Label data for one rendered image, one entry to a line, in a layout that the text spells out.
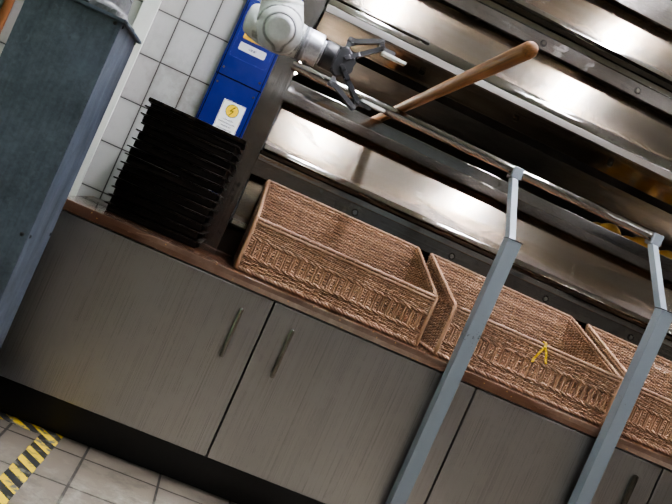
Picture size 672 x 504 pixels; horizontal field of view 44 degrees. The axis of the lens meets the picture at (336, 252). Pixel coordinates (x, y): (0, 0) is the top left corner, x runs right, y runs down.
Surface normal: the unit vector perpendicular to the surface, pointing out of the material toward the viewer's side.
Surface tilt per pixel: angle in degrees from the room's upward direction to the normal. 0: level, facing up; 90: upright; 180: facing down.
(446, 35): 70
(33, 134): 90
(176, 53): 90
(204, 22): 90
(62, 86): 90
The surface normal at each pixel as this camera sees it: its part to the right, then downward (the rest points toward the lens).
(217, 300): 0.13, 0.07
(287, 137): 0.26, -0.25
